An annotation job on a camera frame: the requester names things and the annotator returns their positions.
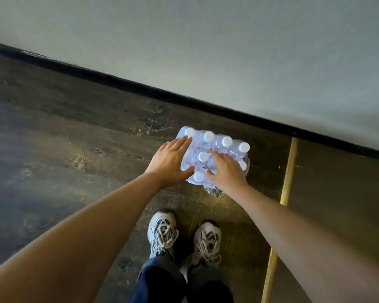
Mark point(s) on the person's left hand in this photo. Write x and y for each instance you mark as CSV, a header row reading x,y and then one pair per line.
x,y
169,162

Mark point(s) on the black baseboard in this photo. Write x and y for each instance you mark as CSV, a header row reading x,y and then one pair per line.
x,y
189,99

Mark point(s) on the shrink-wrapped pack of water bottles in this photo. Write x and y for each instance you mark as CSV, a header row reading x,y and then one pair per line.
x,y
216,144

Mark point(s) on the white left sneaker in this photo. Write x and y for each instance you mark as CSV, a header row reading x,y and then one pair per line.
x,y
162,231

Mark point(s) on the white right sneaker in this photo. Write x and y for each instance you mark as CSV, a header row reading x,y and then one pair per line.
x,y
207,242

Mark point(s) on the person's right forearm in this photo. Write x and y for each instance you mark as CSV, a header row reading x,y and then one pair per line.
x,y
303,242

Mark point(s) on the person's right hand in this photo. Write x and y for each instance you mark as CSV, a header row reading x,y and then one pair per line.
x,y
229,175

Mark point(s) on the white sneaker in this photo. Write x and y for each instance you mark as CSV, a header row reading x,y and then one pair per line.
x,y
162,231
207,242

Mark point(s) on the person's left forearm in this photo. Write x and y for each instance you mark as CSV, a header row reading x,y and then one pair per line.
x,y
82,242

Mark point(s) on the dark blue trousers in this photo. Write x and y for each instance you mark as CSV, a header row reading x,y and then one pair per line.
x,y
158,280

